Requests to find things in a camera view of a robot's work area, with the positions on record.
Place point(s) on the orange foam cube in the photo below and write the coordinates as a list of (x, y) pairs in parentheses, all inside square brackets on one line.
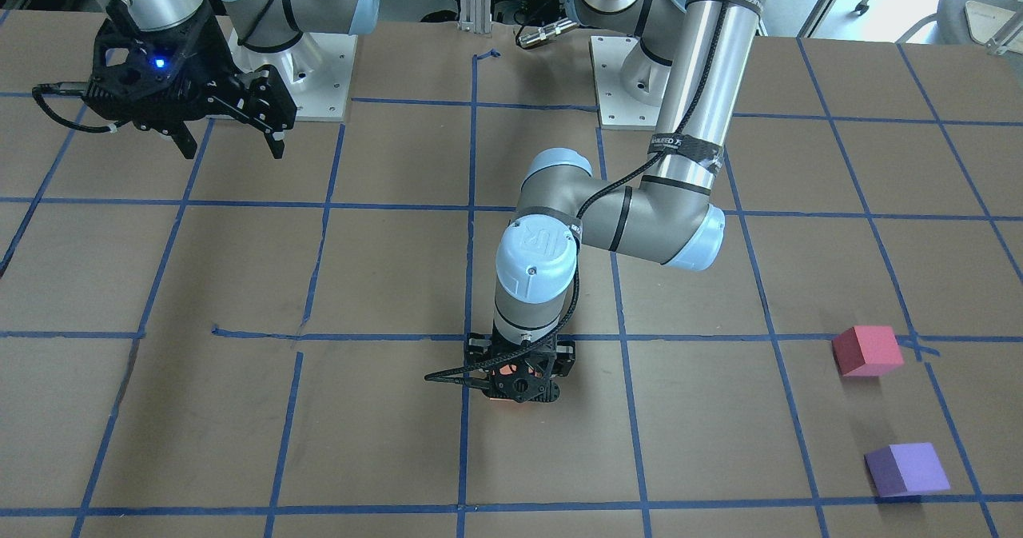
[(513, 381)]

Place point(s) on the purple foam cube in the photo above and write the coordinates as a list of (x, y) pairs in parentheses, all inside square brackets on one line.
[(910, 469)]

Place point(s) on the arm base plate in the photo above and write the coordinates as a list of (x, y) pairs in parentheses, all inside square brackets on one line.
[(317, 71), (630, 81)]

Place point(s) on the silver metal cylinder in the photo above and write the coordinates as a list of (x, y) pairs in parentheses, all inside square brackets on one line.
[(544, 34)]

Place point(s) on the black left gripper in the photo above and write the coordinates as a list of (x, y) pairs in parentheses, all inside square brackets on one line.
[(566, 357)]

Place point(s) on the red foam cube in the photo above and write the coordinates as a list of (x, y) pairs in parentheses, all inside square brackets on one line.
[(867, 351)]

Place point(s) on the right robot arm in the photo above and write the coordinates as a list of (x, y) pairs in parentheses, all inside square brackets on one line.
[(267, 26)]

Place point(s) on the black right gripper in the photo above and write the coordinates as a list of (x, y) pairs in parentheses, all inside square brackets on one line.
[(210, 53)]

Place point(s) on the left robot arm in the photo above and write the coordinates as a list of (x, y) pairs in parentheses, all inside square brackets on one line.
[(689, 61)]

